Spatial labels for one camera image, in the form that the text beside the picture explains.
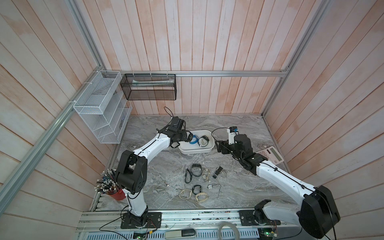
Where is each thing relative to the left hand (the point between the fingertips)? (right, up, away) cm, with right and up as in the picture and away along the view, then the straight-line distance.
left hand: (184, 136), depth 93 cm
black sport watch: (+13, -1, +8) cm, 16 cm away
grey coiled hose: (+25, -43, -21) cm, 54 cm away
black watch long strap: (+8, -17, -4) cm, 19 cm away
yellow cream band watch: (+8, -30, -14) cm, 34 cm away
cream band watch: (0, -33, -13) cm, 35 cm away
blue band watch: (+7, -4, +9) cm, 12 cm away
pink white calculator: (+57, -12, +2) cm, 59 cm away
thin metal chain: (-12, -29, -9) cm, 33 cm away
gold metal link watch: (+13, -23, -7) cm, 27 cm away
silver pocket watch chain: (+15, -28, -9) cm, 33 cm away
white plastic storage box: (+2, -8, +7) cm, 11 cm away
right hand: (+22, -1, -8) cm, 23 cm away
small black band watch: (+9, -28, -13) cm, 32 cm away
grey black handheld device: (+1, -44, -24) cm, 50 cm away
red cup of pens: (-34, -20, -26) cm, 47 cm away
